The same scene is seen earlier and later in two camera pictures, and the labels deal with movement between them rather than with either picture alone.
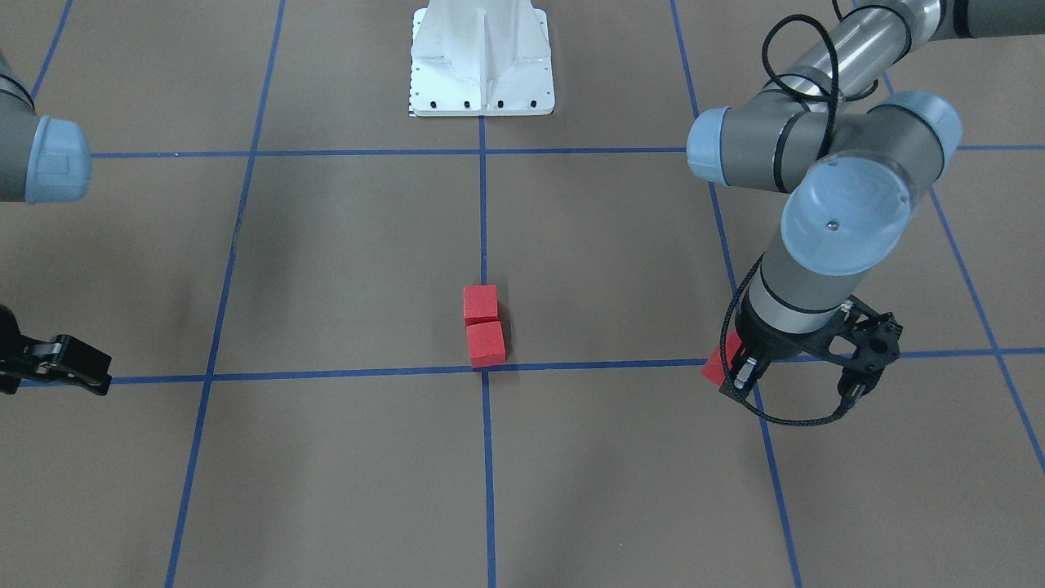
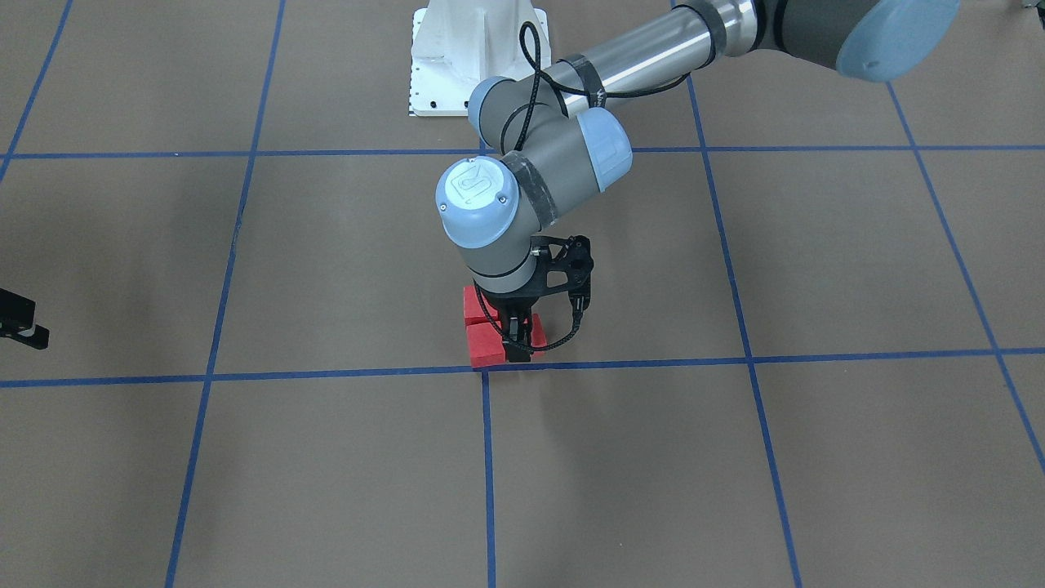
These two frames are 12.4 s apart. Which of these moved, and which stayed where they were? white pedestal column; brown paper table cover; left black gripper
Moved: left black gripper
Stayed: white pedestal column; brown paper table cover
